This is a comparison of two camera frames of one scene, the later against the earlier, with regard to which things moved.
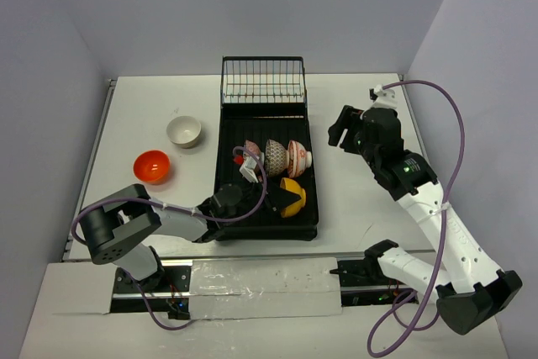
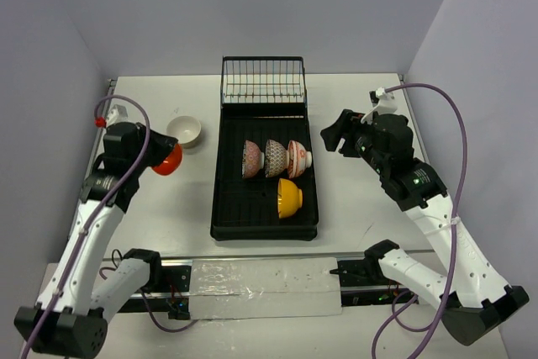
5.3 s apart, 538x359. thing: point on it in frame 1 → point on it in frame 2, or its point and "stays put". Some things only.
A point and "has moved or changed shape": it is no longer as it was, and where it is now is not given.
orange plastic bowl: [151, 166] has moved or changed shape
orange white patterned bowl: [298, 159] stays put
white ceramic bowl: [184, 130] stays put
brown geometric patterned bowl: [276, 159] stays put
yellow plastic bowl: [296, 207] stays put
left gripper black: [261, 196] → [155, 145]
